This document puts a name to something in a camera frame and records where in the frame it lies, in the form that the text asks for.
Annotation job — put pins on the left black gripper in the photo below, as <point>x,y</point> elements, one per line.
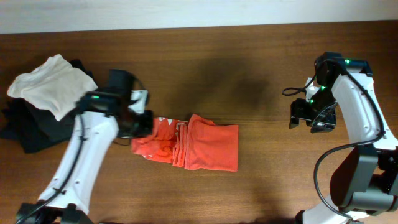
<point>146,129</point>

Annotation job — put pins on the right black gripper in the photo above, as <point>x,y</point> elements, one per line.
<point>297,111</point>

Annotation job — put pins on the orange t-shirt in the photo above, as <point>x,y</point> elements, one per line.
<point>195,144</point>

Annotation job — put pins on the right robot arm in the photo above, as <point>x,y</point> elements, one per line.
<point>365,183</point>

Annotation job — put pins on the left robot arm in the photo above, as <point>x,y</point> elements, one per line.
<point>115,111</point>

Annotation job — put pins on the black folded clothes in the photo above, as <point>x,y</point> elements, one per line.
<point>37,129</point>

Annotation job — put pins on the white folded shirt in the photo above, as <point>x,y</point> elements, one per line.
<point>54,86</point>

